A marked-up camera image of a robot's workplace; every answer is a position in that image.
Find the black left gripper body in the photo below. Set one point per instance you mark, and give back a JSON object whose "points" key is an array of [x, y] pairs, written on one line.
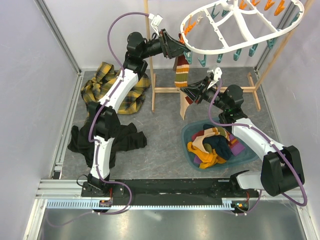
{"points": [[164, 38]]}

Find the white oval clip hanger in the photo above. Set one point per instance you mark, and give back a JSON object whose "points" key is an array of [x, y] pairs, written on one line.
{"points": [[230, 26]]}

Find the maroon beige striped sock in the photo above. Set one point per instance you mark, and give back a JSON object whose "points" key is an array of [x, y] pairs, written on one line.
{"points": [[216, 131], [200, 136], [181, 68]]}

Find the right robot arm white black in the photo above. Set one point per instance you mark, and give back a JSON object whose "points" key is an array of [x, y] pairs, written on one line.
{"points": [[281, 169]]}

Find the maroon purple striped sock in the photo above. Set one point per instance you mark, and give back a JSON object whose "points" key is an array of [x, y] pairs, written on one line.
{"points": [[197, 160], [235, 145]]}

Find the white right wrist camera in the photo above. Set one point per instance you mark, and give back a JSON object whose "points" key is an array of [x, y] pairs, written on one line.
{"points": [[217, 74]]}

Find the navy blue sock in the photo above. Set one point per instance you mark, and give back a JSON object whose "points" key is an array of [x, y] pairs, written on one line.
{"points": [[222, 148], [208, 126]]}

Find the mustard yellow sock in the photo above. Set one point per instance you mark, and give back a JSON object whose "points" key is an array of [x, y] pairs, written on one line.
{"points": [[195, 150], [209, 159]]}

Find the black garment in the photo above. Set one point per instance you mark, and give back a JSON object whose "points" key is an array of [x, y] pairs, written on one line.
{"points": [[128, 139]]}

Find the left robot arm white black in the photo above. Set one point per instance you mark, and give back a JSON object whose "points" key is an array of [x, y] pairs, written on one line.
{"points": [[103, 115]]}

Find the yellow plaid shirt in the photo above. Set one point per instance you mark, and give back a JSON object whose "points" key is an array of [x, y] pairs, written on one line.
{"points": [[103, 80]]}

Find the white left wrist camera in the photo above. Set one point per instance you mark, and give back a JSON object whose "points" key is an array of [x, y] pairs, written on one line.
{"points": [[155, 21]]}

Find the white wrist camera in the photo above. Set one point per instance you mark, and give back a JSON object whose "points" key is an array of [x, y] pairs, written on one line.
{"points": [[155, 21], [217, 74]]}

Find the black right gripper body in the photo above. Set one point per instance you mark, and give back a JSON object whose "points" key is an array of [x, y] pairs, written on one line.
{"points": [[208, 95]]}

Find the aluminium corner post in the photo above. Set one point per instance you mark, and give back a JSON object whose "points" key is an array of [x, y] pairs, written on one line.
{"points": [[44, 9]]}

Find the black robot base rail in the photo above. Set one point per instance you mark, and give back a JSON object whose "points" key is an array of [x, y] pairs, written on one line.
{"points": [[168, 191]]}

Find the white slotted cable duct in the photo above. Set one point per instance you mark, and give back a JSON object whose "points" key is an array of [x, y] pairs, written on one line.
{"points": [[95, 204]]}

